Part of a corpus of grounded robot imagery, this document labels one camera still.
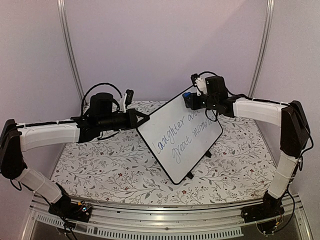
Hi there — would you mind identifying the right aluminium frame post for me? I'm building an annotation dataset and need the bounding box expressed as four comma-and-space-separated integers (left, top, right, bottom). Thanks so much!
248, 0, 275, 98

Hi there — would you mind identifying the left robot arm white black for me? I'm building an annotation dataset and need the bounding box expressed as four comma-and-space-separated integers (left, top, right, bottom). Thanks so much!
0, 91, 150, 217

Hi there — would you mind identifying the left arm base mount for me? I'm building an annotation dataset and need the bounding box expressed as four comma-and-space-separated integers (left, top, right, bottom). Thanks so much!
48, 200, 93, 223

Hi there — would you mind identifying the aluminium frame post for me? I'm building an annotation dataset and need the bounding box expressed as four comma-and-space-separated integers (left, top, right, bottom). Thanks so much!
248, 0, 275, 98
56, 0, 84, 101

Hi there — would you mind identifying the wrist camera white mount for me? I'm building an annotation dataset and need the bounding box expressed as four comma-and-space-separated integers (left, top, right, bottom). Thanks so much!
119, 89, 134, 113
190, 73, 208, 96

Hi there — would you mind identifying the front aluminium rail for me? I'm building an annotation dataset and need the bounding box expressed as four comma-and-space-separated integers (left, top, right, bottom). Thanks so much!
21, 195, 315, 240

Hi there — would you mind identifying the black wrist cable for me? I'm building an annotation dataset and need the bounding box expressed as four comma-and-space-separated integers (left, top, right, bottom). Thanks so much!
196, 70, 221, 78
80, 82, 123, 111

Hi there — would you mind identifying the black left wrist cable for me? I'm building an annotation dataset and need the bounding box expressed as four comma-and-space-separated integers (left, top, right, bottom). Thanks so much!
80, 82, 123, 111

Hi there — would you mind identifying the blue whiteboard eraser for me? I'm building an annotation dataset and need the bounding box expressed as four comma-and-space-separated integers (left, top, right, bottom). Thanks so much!
182, 92, 193, 109

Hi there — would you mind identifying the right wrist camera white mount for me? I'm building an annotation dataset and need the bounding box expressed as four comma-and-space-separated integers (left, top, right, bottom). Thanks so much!
190, 73, 208, 96

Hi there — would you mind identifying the white whiteboard black frame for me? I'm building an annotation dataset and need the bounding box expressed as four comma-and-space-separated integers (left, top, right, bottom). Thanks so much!
137, 93, 223, 185

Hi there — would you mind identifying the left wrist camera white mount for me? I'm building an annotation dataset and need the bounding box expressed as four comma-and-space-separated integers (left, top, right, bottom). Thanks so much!
119, 89, 134, 113

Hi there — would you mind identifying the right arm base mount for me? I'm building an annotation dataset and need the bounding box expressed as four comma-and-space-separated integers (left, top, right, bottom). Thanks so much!
240, 199, 285, 235

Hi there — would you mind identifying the black wire whiteboard stand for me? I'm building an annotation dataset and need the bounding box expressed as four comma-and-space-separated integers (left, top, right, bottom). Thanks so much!
186, 150, 212, 180

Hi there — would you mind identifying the floral patterned table mat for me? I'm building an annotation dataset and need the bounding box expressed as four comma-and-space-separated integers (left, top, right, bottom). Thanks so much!
51, 116, 276, 206

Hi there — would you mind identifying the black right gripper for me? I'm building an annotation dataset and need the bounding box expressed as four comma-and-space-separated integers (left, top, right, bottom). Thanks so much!
183, 93, 217, 112

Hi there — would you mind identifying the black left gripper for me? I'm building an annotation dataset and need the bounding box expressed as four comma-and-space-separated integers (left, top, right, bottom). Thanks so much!
99, 109, 151, 133

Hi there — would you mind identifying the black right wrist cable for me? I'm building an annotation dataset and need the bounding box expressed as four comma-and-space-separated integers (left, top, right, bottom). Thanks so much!
196, 70, 221, 78

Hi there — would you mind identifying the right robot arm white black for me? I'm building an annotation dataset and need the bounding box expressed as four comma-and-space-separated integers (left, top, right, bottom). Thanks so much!
183, 72, 314, 218

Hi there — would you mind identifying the left aluminium frame post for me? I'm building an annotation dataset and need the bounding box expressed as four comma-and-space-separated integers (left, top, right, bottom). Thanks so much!
56, 0, 84, 101

